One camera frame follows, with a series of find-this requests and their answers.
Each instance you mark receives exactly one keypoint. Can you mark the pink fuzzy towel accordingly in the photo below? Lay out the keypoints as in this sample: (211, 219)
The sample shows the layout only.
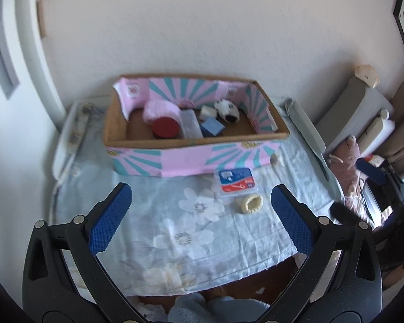
(160, 109)

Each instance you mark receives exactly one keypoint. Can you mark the cream shell-shaped object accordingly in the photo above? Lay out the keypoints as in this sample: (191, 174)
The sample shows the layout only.
(367, 74)

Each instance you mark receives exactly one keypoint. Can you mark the pink and teal cardboard box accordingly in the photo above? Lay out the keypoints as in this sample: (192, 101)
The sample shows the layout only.
(175, 159)

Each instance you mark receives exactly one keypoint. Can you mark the small blue box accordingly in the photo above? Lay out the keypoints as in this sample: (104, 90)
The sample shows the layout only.
(211, 128)

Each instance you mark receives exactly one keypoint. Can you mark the pale blue floral cloth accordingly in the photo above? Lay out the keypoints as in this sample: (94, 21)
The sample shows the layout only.
(138, 215)

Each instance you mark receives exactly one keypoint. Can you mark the clear plastic case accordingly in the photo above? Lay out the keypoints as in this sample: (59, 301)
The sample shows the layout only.
(190, 124)

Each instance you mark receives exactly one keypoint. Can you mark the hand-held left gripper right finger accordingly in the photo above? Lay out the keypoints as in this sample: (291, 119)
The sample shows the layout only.
(289, 222)

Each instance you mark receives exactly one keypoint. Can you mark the white door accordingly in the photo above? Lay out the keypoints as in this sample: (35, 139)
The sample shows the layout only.
(6, 175)

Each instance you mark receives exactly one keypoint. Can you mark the cream scrunchie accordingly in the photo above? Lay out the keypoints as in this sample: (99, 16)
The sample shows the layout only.
(243, 207)

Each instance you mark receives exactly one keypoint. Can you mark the blue and orange floss packet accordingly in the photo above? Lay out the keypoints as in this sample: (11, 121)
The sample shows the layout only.
(235, 181)

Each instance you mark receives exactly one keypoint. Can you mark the red lidded jar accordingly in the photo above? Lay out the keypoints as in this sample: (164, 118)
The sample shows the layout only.
(165, 127)

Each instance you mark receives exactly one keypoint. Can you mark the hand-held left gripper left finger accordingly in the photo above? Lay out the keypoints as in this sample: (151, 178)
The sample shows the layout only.
(111, 218)

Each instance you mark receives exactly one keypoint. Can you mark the pink plush toy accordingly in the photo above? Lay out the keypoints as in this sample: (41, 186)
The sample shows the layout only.
(348, 154)

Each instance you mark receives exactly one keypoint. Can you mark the cream cushion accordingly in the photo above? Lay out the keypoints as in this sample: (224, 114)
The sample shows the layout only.
(377, 131)

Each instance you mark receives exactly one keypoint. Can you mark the small white block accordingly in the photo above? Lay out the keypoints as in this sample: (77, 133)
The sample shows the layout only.
(208, 111)

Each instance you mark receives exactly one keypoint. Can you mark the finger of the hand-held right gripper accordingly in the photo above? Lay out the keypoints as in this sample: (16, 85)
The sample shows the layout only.
(345, 212)
(370, 171)

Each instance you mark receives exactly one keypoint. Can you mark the black and white soft ball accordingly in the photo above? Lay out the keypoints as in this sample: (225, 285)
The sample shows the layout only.
(225, 109)

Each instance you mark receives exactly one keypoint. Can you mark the blue-grey fuzzy slipper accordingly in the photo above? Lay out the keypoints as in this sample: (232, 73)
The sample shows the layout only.
(188, 309)
(235, 311)

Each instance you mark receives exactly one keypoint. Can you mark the grey cushion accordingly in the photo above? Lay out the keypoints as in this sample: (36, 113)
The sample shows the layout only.
(353, 107)

